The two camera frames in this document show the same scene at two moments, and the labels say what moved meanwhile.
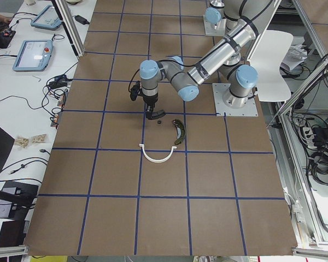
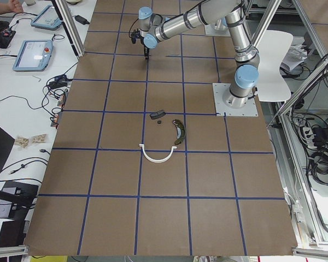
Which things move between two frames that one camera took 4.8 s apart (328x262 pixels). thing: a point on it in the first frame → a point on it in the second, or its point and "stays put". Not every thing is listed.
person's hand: x=1 y=18 → x=15 y=6
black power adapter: x=81 y=19 stays put
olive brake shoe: x=181 y=130 stays put
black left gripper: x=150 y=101 → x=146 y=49
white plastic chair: x=267 y=57 stays put
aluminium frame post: x=63 y=12 stays put
